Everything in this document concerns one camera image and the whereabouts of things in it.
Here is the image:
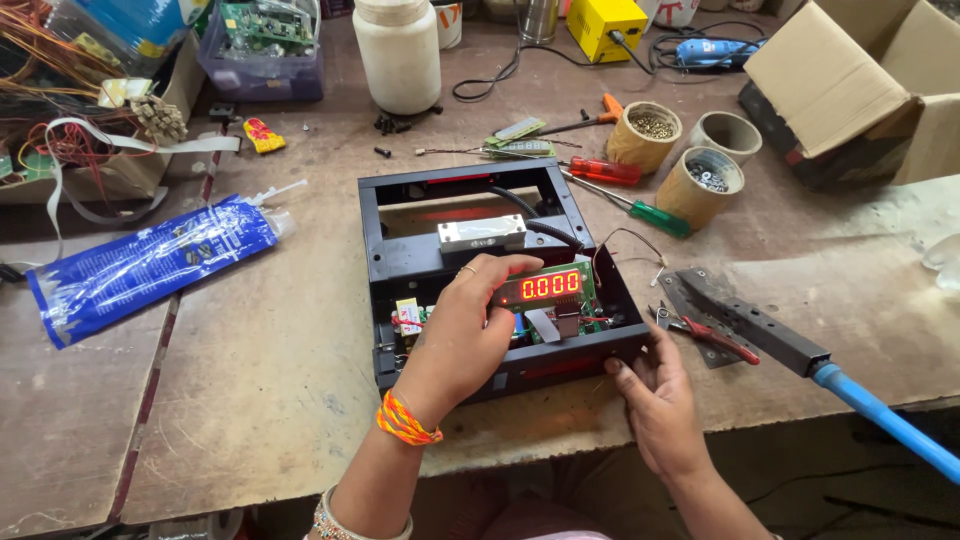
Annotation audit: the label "cardboard tube with washers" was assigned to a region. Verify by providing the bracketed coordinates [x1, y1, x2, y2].
[654, 146, 747, 232]

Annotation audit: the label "spare green display boards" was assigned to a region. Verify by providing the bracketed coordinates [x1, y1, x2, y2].
[482, 115, 558, 161]

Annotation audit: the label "black scale housing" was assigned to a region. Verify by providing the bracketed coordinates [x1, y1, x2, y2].
[357, 159, 652, 407]

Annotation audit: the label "cardboard tube with screws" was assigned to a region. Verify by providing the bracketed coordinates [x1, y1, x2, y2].
[605, 100, 684, 176]

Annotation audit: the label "red digit display board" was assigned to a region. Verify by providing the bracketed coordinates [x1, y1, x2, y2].
[490, 258, 601, 313]

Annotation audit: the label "white plastic jar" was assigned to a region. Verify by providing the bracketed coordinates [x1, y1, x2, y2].
[351, 0, 443, 117]

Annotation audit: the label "green main circuit board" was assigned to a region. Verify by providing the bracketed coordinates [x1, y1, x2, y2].
[516, 298, 625, 346]

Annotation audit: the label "heap of black screws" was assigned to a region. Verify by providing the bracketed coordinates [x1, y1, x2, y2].
[372, 104, 444, 137]

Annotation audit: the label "steel cup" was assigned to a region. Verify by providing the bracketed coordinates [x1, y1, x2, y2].
[518, 0, 561, 45]

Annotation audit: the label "red handled pliers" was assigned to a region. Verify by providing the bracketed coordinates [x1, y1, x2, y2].
[648, 299, 762, 367]

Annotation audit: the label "grey ribbon cable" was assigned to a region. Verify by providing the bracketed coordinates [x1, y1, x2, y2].
[525, 307, 564, 345]

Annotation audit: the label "green handled screwdriver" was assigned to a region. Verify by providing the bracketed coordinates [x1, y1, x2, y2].
[560, 170, 693, 240]

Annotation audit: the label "thin red black wires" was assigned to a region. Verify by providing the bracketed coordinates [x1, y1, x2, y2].
[590, 227, 670, 288]

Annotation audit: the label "orange thread wristband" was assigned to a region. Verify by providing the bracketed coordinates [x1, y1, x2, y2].
[375, 389, 444, 448]

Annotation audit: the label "blue rotary tool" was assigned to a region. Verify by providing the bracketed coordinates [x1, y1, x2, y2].
[674, 36, 768, 71]

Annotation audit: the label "red handled screwdriver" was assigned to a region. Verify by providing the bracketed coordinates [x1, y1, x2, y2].
[558, 155, 644, 187]

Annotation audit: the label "cardboard box of wires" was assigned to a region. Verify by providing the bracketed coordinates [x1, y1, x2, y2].
[0, 0, 209, 207]

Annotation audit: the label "black bar with blue handle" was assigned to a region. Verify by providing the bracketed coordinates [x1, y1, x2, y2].
[677, 288, 960, 486]

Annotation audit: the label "blue plastic bag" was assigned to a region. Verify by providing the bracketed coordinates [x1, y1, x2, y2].
[25, 180, 309, 351]

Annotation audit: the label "person's left hand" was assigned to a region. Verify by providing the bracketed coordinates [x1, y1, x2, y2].
[386, 253, 546, 430]

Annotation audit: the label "yellow power box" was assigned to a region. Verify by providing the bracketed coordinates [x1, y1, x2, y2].
[565, 0, 650, 65]

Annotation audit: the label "bundle of beige sticks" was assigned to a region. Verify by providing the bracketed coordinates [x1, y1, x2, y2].
[128, 94, 189, 144]

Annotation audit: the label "white cup orange print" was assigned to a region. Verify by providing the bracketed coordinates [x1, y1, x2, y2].
[432, 0, 465, 51]

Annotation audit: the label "person's right hand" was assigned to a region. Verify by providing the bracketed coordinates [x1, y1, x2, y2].
[603, 322, 715, 483]

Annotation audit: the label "silver bangles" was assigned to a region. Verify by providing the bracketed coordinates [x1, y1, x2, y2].
[312, 485, 414, 540]

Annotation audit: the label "black power cable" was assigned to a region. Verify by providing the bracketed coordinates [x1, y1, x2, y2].
[451, 20, 768, 104]

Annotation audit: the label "clear plastic bottle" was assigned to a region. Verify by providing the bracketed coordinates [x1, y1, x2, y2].
[45, 0, 213, 78]

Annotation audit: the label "clear plastic piece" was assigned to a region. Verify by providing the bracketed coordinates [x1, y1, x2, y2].
[920, 233, 960, 293]

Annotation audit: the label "black corrugated cable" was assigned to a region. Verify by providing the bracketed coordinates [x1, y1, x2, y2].
[487, 185, 586, 253]

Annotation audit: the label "orange handled tool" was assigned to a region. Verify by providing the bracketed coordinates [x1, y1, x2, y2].
[535, 92, 626, 138]

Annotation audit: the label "grey metal plate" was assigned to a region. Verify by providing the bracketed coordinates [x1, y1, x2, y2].
[657, 267, 745, 371]

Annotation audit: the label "empty cardboard tube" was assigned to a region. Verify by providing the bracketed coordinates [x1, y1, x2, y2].
[687, 111, 764, 168]

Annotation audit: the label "white flat ribbon strip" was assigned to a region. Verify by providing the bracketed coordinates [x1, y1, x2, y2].
[43, 115, 243, 260]

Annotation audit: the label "purple plastic box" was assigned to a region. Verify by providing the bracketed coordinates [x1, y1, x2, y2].
[195, 0, 326, 103]

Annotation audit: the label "white cup red print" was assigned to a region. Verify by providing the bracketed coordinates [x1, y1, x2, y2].
[651, 0, 701, 30]

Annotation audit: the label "yellow white transformer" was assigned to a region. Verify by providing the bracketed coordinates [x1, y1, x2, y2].
[393, 297, 426, 337]

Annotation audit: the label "red yellow wrapper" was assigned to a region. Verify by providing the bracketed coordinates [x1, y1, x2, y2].
[241, 117, 288, 156]

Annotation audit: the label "open cardboard box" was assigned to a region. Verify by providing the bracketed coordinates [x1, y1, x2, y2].
[738, 0, 960, 192]

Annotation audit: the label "silver load cell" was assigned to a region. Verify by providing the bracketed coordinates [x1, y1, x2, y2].
[437, 214, 528, 255]

